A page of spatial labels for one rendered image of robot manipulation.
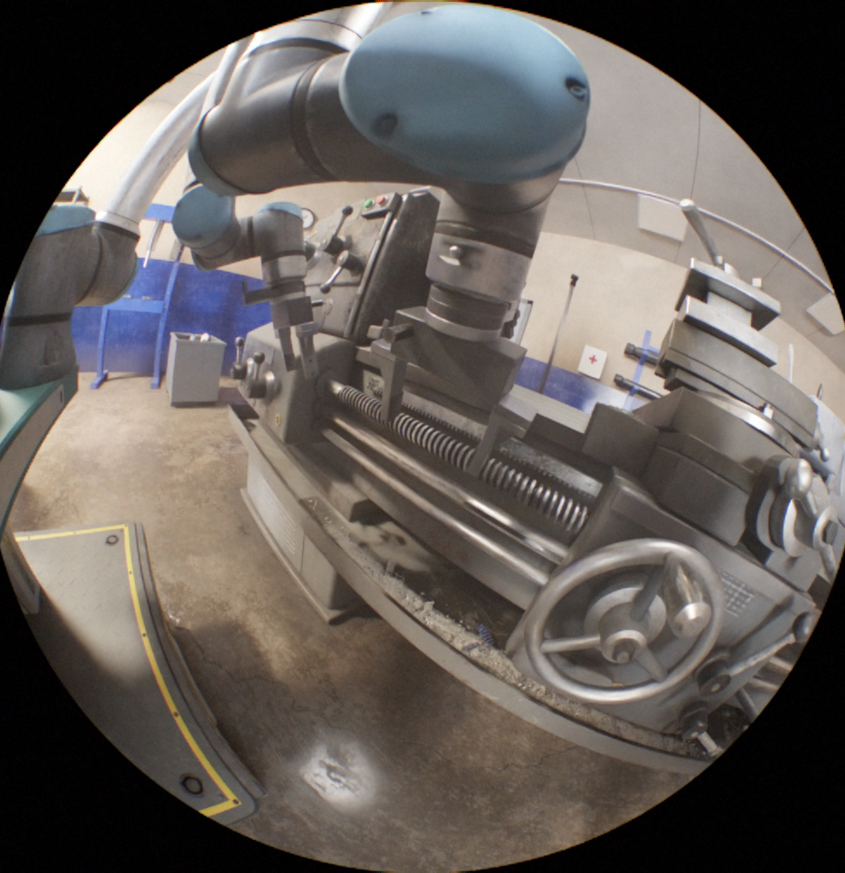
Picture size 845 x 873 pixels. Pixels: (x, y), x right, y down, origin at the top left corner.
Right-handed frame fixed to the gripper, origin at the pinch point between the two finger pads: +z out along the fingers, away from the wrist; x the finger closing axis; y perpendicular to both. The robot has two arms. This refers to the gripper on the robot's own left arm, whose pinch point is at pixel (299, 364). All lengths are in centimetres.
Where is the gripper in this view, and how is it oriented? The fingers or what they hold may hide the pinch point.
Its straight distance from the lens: 59.2
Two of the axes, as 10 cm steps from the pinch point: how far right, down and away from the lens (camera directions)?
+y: 7.2, -3.7, 5.9
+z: 0.7, 8.8, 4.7
